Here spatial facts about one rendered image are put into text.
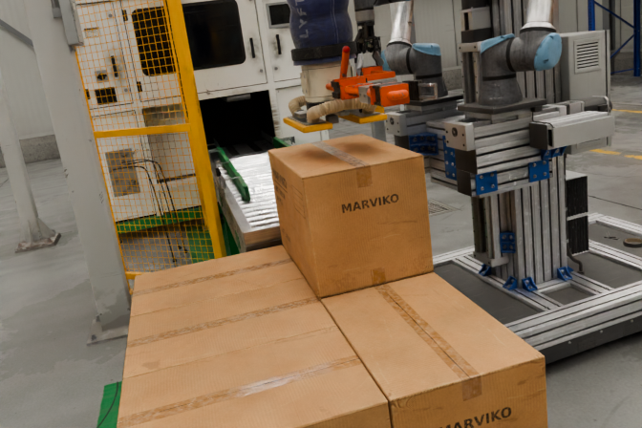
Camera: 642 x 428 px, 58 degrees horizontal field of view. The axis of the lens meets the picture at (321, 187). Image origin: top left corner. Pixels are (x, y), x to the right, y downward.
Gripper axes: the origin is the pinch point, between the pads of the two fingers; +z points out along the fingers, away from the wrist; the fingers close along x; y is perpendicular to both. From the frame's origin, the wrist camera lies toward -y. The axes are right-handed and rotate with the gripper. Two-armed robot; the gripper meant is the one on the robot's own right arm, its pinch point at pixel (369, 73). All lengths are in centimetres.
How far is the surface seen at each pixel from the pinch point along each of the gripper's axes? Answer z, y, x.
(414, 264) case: 60, 60, -13
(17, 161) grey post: 46, -287, -206
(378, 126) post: 32, -61, 23
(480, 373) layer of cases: 64, 119, -23
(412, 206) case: 40, 60, -12
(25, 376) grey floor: 118, -49, -169
